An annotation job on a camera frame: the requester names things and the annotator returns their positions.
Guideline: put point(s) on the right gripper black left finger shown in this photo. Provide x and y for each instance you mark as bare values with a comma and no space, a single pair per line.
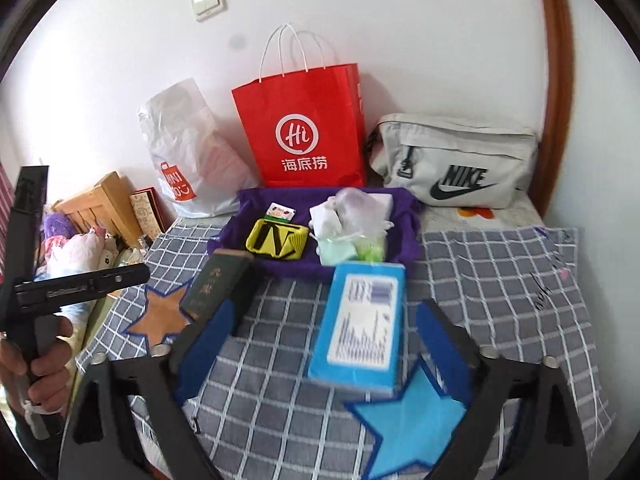
100,439

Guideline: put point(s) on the yellow black pouch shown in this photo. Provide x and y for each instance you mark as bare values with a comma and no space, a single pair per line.
277,240

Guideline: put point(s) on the red paper shopping bag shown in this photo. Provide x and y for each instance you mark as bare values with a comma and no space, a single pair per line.
306,128

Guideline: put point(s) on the plush toys pile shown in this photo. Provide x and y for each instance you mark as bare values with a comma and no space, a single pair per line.
66,251

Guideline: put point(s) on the blue tissue pack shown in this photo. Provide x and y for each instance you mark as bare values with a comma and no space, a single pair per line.
357,346

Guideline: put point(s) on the white Miniso plastic bag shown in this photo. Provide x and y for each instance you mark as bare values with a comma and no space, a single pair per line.
199,172

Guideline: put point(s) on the blue star mat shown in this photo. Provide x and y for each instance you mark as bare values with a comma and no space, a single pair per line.
411,429

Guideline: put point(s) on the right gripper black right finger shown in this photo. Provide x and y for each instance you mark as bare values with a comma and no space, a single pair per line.
546,440

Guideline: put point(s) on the grey Nike waist bag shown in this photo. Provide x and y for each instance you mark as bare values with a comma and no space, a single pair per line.
452,162

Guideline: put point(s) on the brown star mat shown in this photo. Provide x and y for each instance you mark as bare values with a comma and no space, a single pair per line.
162,316

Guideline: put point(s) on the clear bubble wrap bag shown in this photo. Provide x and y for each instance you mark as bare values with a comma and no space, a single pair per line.
360,215

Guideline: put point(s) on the person's left hand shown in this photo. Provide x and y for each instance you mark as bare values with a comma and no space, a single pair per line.
52,389

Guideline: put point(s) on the wooden bedside furniture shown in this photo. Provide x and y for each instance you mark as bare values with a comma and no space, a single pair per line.
107,205

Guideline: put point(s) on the dark green tea box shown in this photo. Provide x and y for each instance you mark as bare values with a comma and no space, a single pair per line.
228,274

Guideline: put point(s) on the brown patterned box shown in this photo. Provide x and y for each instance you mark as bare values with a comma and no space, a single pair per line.
149,212

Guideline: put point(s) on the brown wooden door frame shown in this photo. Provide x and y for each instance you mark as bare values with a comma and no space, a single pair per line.
559,102

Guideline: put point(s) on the white wall switch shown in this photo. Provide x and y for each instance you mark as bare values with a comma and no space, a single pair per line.
202,10

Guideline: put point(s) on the light green packet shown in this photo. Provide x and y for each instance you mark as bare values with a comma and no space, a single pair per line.
333,252

